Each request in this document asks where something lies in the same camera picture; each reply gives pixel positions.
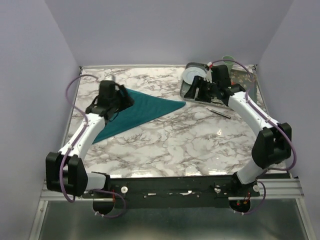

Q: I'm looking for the aluminium frame rail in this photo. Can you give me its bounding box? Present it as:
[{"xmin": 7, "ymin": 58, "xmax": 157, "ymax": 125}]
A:
[{"xmin": 39, "ymin": 179, "xmax": 86, "ymax": 201}]

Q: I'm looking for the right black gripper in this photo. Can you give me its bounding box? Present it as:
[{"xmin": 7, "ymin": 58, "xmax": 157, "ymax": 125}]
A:
[{"xmin": 184, "ymin": 75, "xmax": 219, "ymax": 104}]

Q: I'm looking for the light blue small plate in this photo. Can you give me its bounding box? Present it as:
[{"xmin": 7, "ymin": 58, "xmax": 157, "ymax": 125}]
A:
[{"xmin": 181, "ymin": 66, "xmax": 208, "ymax": 85}]

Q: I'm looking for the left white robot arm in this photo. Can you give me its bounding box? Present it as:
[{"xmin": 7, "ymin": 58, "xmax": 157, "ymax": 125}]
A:
[{"xmin": 45, "ymin": 80, "xmax": 134, "ymax": 198}]

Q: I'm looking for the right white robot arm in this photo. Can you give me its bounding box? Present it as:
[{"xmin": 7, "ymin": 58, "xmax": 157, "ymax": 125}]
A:
[{"xmin": 180, "ymin": 62, "xmax": 294, "ymax": 196}]

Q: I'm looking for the floral green serving tray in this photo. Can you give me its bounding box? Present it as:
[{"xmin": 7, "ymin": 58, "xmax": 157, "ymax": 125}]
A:
[{"xmin": 180, "ymin": 62, "xmax": 258, "ymax": 108}]

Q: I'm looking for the teal cloth napkin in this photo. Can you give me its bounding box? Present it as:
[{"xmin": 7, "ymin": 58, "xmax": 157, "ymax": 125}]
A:
[{"xmin": 93, "ymin": 89, "xmax": 186, "ymax": 144}]

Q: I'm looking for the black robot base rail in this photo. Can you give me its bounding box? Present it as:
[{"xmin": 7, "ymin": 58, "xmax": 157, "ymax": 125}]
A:
[{"xmin": 82, "ymin": 172, "xmax": 266, "ymax": 210}]

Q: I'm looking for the silver metal fork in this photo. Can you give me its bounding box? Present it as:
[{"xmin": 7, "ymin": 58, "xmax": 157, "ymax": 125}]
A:
[{"xmin": 206, "ymin": 108, "xmax": 231, "ymax": 119}]

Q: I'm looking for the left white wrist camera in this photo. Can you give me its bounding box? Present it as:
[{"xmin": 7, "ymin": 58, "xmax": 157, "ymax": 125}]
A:
[{"xmin": 108, "ymin": 75, "xmax": 117, "ymax": 82}]

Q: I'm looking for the light green cup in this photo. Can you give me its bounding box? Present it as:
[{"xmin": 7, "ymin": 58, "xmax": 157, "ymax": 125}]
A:
[{"xmin": 222, "ymin": 55, "xmax": 235, "ymax": 73}]

